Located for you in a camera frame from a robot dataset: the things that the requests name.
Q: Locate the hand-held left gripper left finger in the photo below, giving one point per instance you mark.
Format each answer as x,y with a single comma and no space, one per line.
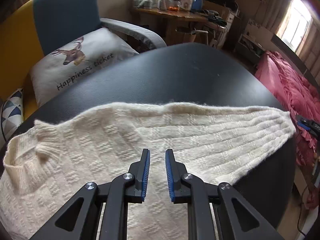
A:
145,177

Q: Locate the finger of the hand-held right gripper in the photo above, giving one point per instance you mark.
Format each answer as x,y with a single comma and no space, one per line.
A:
308,124

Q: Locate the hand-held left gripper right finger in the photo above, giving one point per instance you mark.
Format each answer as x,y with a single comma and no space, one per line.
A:
170,177

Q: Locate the cream knit sweater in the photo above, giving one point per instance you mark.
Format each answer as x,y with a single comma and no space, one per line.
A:
100,142

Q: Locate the pink ruffled bed cover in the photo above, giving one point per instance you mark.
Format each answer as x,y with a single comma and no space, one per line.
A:
287,85

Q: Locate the bright glass window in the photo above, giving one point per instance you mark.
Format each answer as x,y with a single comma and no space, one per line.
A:
295,22

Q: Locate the patterned beige curtain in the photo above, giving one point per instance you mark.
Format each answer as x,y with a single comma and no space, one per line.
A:
275,2

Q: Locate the deer print pillow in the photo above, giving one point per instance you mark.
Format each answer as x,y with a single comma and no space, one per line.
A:
87,55

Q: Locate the white stool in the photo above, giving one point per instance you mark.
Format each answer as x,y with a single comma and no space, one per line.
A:
200,32

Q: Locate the geometric print pillow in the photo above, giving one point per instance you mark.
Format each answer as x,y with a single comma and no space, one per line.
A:
12,107

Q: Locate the wooden desk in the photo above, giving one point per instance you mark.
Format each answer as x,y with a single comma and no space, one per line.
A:
180,17

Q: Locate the oranges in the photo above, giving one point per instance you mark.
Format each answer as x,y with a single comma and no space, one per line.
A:
173,8

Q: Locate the glass jars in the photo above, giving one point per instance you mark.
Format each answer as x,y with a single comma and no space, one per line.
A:
142,2

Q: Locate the grey yellow blue sofa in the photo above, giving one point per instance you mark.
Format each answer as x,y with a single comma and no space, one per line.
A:
62,12

